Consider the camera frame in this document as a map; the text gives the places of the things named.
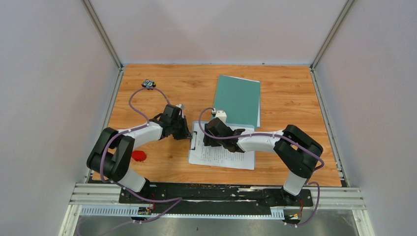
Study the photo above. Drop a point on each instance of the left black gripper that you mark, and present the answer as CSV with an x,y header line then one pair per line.
x,y
186,133

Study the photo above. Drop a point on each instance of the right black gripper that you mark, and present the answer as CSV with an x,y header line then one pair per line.
x,y
209,142

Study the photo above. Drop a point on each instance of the printed paper sheet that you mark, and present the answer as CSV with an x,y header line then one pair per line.
x,y
220,157
245,101

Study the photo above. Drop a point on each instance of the blue clipboard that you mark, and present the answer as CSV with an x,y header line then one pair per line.
x,y
196,143

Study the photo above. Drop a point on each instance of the teal green folder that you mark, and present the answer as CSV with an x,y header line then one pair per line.
x,y
222,99

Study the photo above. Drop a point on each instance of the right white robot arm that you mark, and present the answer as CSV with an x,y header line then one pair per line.
x,y
298,151

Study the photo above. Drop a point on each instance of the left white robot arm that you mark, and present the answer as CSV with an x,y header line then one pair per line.
x,y
112,151

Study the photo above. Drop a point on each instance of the red small object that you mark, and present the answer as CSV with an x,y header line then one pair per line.
x,y
138,155

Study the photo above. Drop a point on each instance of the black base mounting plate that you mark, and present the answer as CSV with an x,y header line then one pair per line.
x,y
220,199

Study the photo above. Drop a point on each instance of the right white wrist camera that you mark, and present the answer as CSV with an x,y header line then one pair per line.
x,y
220,114

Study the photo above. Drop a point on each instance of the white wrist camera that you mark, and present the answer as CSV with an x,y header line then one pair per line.
x,y
181,106
220,114

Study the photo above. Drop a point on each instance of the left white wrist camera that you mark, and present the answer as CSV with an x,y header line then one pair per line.
x,y
181,106

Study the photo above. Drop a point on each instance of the aluminium frame rail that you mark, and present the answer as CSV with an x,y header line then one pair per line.
x,y
103,200

